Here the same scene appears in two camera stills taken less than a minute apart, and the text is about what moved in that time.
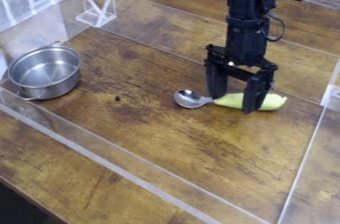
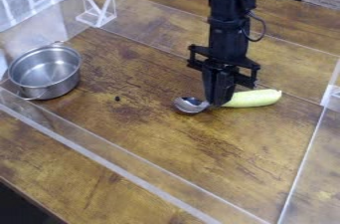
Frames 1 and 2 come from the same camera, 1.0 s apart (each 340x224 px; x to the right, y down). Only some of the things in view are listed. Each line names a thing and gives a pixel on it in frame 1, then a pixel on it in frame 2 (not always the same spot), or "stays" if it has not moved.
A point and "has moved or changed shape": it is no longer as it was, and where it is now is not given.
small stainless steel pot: x=45 y=72 stays
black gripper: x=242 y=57 → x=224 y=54
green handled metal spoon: x=189 y=99 has moved or changed shape
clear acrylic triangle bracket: x=96 y=16 stays
